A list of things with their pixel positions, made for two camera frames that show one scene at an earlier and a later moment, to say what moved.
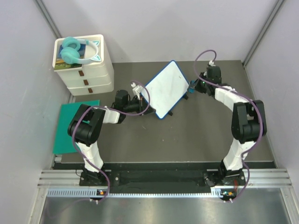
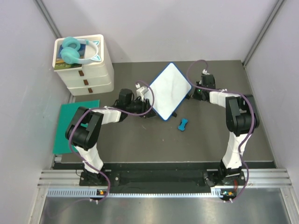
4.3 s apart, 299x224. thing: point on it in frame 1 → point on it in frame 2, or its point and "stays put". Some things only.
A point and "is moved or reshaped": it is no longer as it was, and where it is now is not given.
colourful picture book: x=60 y=64 stays put
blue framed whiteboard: x=166 y=89 is moved or reshaped
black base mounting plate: x=165 y=178 stays put
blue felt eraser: x=191 y=90 → x=181 y=127
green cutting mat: x=63 y=143 stays put
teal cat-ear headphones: x=70 y=52 stays put
